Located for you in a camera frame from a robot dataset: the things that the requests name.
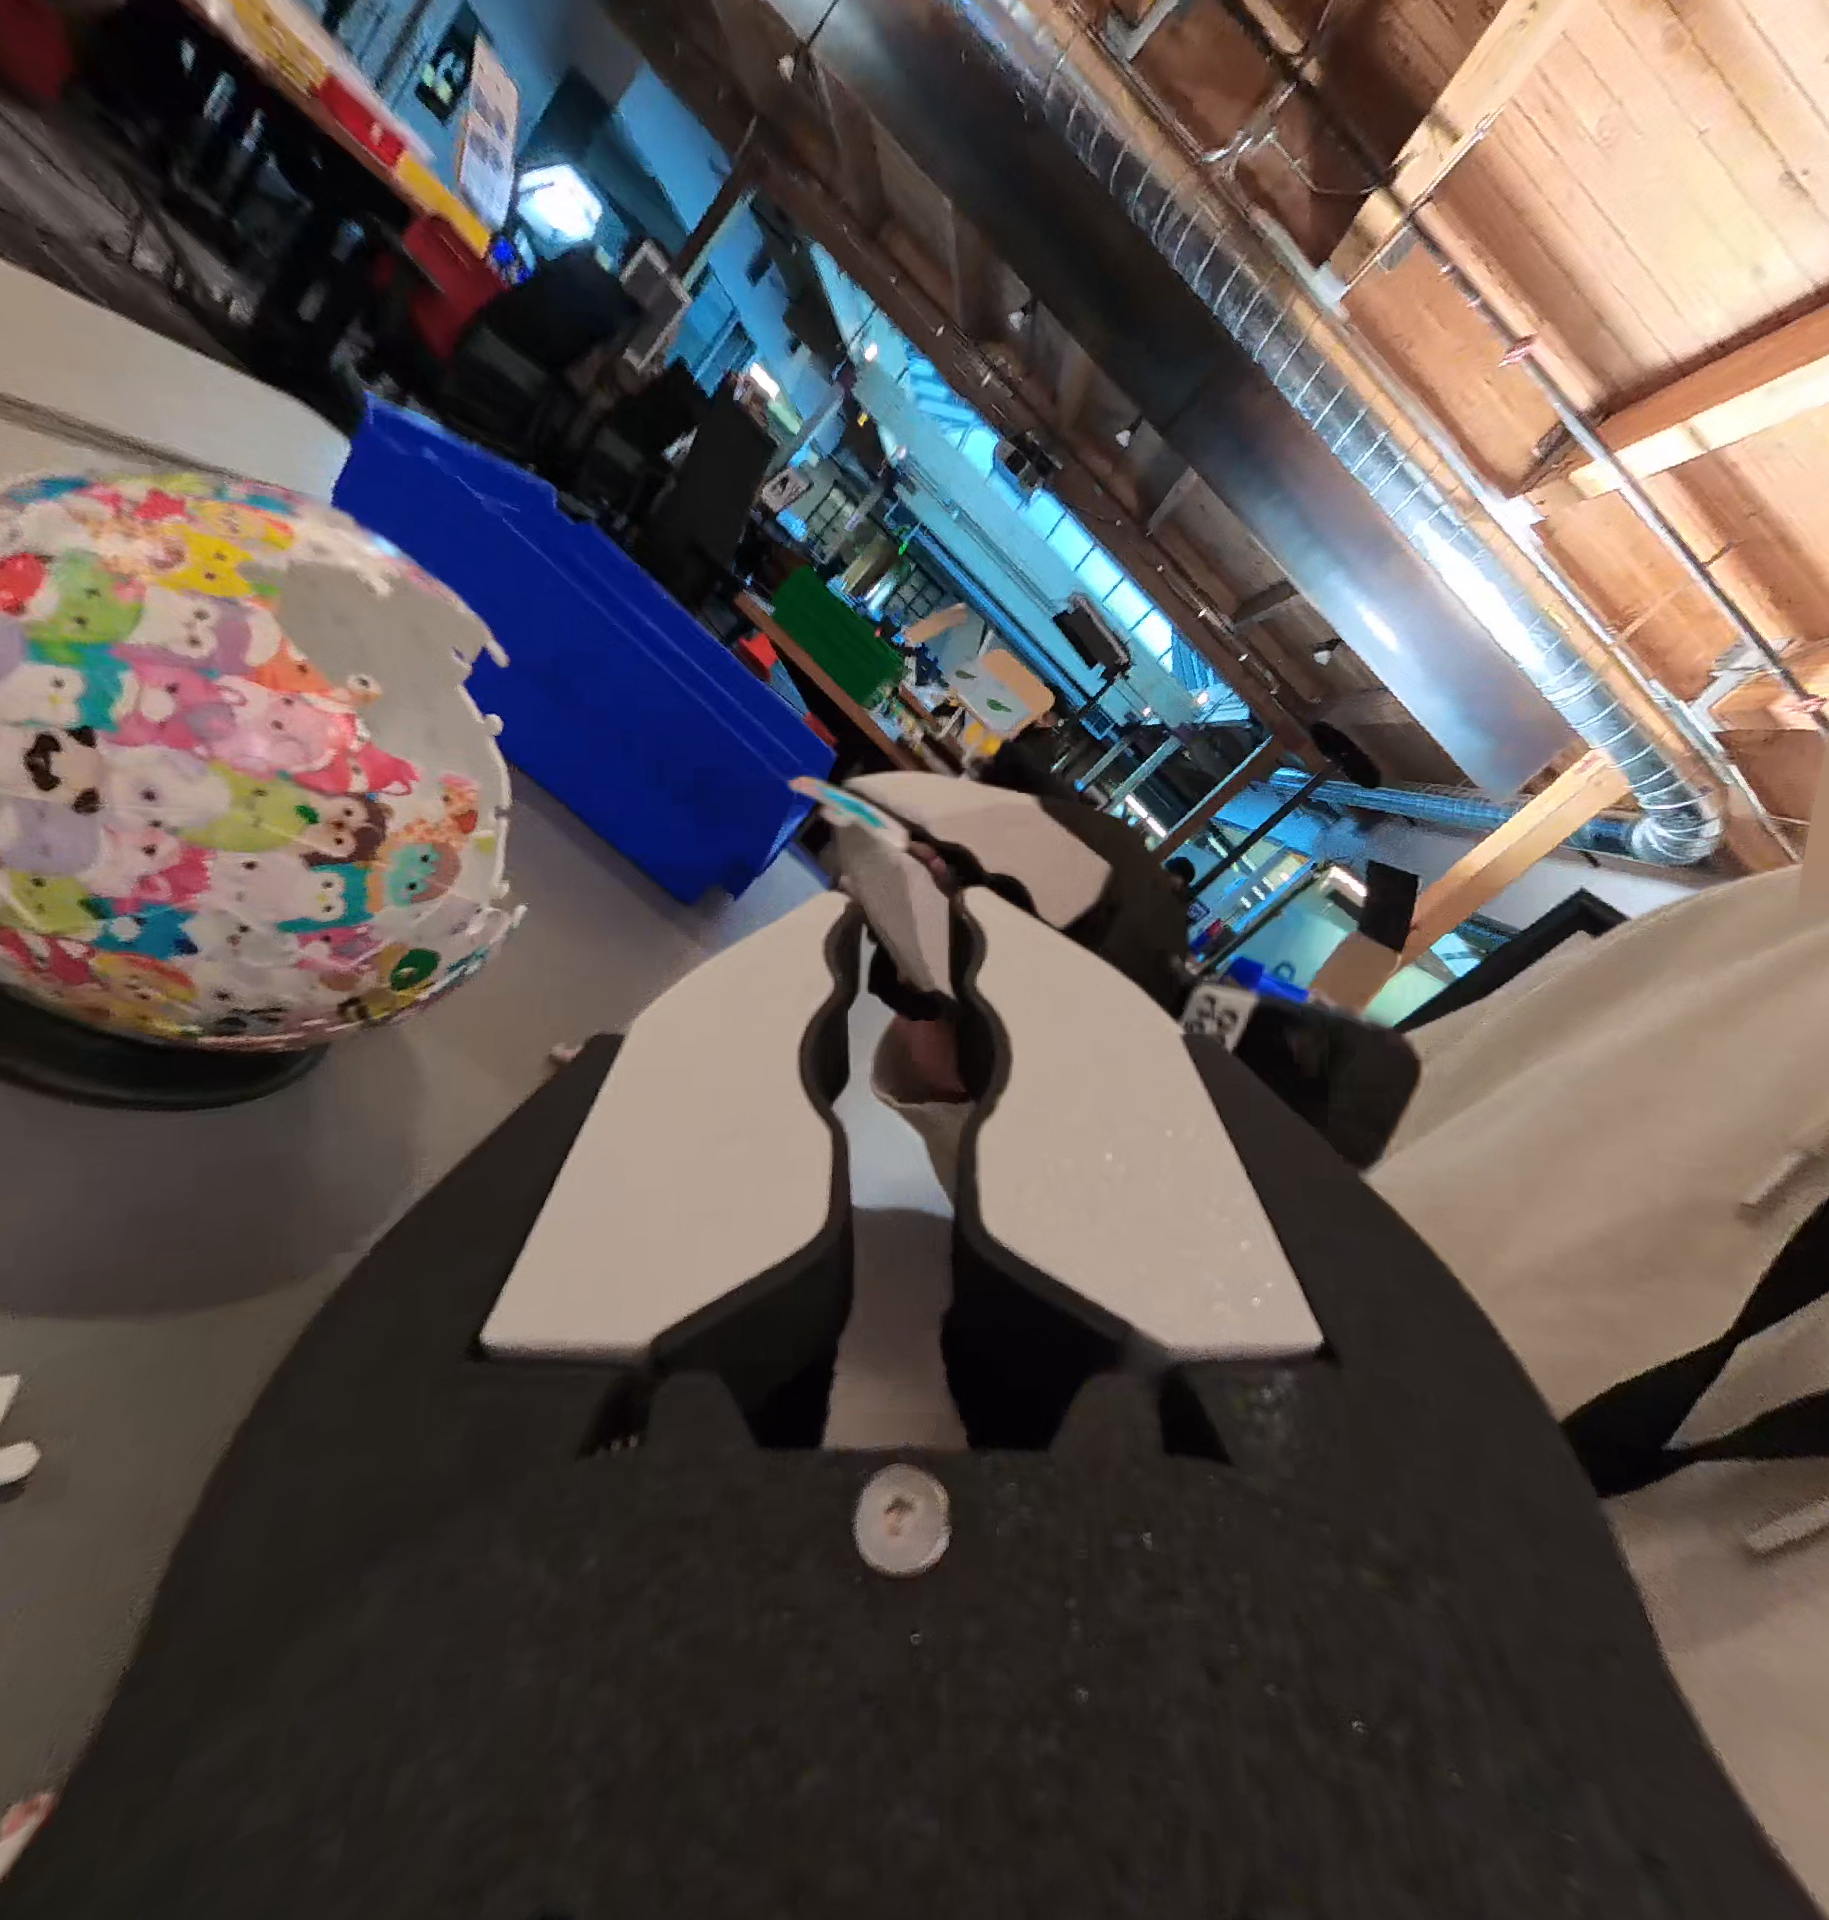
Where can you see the black round lamp on pole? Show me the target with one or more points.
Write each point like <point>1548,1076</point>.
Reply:
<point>1340,751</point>

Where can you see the stacked blue plastic bins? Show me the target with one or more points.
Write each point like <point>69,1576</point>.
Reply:
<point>599,675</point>

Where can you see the puzzle piece with teal print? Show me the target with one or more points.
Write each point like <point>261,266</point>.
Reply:
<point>847,807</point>

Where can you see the large silver ventilation duct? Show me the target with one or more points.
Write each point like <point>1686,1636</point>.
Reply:
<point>1302,524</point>

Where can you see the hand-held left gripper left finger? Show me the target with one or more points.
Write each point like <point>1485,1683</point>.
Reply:
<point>659,1201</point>

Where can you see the person's beige sweatshirt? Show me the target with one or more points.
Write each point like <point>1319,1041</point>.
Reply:
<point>1602,1201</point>

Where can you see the green plastic crates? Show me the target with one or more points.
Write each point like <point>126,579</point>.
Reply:
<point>830,630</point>

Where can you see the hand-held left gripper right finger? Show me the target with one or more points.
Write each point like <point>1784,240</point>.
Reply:
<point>1138,1201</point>

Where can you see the wooden board with green print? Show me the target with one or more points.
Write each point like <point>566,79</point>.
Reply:
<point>1005,690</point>

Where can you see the black ball stand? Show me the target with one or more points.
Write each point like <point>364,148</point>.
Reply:
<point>104,1072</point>

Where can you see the colourful puzzle ball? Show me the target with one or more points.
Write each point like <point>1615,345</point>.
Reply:
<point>178,751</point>

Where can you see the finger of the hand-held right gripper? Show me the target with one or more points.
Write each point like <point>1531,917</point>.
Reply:
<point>1005,840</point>
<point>899,914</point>

